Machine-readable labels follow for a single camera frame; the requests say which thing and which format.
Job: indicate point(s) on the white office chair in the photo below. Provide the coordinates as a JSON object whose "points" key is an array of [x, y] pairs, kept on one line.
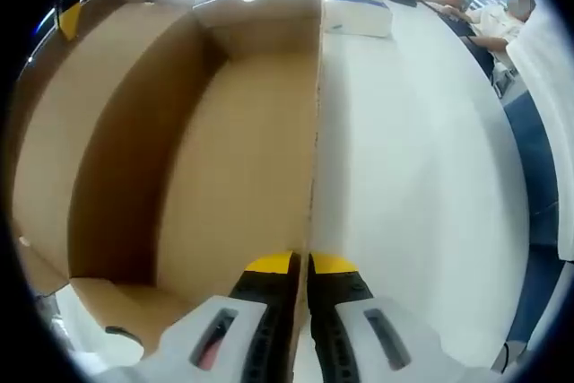
{"points": [[504, 82]]}

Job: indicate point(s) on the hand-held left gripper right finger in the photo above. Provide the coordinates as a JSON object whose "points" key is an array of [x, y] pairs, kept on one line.
{"points": [[336, 307]]}

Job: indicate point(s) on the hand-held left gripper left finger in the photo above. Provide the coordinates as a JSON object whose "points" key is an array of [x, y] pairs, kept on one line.
{"points": [[269, 307]]}

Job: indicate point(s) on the brown cardboard shoe box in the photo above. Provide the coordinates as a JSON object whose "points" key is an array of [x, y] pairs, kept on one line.
{"points": [[251, 141]]}

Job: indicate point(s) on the white and light blue tissue pack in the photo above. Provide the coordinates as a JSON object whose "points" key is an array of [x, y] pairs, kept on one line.
{"points": [[359, 15]]}

